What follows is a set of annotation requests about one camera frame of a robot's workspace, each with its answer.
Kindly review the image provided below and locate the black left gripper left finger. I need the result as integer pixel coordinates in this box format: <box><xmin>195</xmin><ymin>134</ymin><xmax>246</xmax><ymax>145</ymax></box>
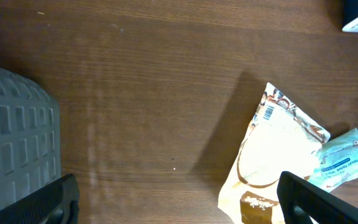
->
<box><xmin>0</xmin><ymin>174</ymin><xmax>80</xmax><ymax>224</ymax></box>

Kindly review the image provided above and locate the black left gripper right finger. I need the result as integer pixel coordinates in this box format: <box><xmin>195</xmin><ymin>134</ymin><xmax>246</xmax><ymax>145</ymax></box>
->
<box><xmin>277</xmin><ymin>171</ymin><xmax>358</xmax><ymax>224</ymax></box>

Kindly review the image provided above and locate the teal wet wipes pack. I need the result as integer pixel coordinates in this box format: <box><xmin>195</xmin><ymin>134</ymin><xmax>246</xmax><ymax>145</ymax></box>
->
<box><xmin>308</xmin><ymin>128</ymin><xmax>358</xmax><ymax>192</ymax></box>

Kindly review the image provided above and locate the beige seed pouch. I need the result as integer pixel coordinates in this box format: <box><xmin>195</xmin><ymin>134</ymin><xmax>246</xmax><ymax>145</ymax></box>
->
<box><xmin>218</xmin><ymin>83</ymin><xmax>331</xmax><ymax>223</ymax></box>

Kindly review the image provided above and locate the grey perforated plastic basket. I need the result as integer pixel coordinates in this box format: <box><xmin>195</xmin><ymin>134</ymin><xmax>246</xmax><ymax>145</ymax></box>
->
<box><xmin>0</xmin><ymin>67</ymin><xmax>62</xmax><ymax>210</ymax></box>

